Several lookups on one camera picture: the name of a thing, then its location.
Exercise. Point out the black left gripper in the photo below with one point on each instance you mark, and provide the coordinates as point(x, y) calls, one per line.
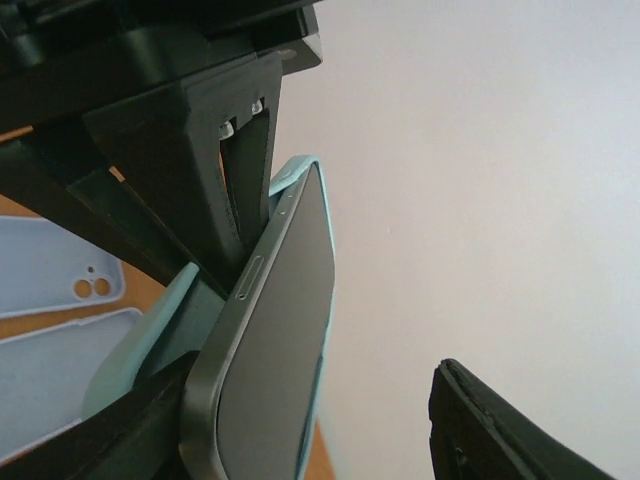
point(61, 58)

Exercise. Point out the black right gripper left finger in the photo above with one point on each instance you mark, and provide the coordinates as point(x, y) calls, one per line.
point(136, 437)

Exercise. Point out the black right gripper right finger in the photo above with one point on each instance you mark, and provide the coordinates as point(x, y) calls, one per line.
point(477, 434)

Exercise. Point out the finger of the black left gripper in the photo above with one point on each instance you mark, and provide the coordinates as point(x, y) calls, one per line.
point(90, 210)

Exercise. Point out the lavender phone case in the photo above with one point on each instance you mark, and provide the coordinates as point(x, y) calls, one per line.
point(45, 374)
point(45, 268)

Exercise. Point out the phone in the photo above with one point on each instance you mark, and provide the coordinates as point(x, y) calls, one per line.
point(249, 400)

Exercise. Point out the light blue phone case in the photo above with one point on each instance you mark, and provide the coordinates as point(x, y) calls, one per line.
point(180, 322)

